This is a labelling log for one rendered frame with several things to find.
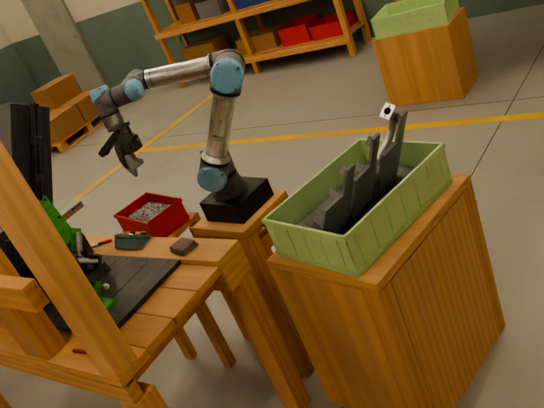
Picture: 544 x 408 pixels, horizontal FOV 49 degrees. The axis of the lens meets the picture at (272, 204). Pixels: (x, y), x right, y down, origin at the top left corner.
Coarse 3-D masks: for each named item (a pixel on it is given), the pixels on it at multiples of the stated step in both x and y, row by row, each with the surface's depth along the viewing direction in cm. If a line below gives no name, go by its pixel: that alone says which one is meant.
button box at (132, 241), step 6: (120, 234) 257; (126, 234) 255; (132, 234) 253; (138, 234) 256; (144, 234) 254; (120, 240) 256; (126, 240) 253; (132, 240) 251; (138, 240) 250; (144, 240) 252; (120, 246) 256; (126, 246) 253; (132, 246) 251; (138, 246) 250
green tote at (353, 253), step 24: (360, 144) 251; (408, 144) 232; (432, 144) 224; (336, 168) 243; (432, 168) 218; (312, 192) 235; (408, 192) 210; (432, 192) 219; (288, 216) 228; (384, 216) 202; (408, 216) 212; (288, 240) 216; (312, 240) 204; (336, 240) 194; (360, 240) 196; (384, 240) 204; (312, 264) 213; (336, 264) 203; (360, 264) 197
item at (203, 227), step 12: (276, 192) 262; (264, 204) 256; (276, 204) 256; (204, 216) 267; (252, 216) 250; (264, 216) 250; (192, 228) 262; (204, 228) 256; (216, 228) 252; (228, 228) 248; (240, 228) 244; (252, 228) 245
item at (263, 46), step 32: (192, 0) 796; (224, 0) 770; (256, 0) 732; (288, 0) 697; (160, 32) 841; (256, 32) 785; (288, 32) 732; (320, 32) 708; (352, 32) 694; (256, 64) 783
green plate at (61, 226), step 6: (42, 204) 234; (48, 204) 236; (48, 210) 235; (54, 210) 237; (54, 216) 236; (60, 216) 238; (54, 222) 236; (60, 222) 237; (66, 222) 239; (60, 228) 237; (66, 228) 239; (60, 234) 236; (66, 234) 238; (66, 240) 237
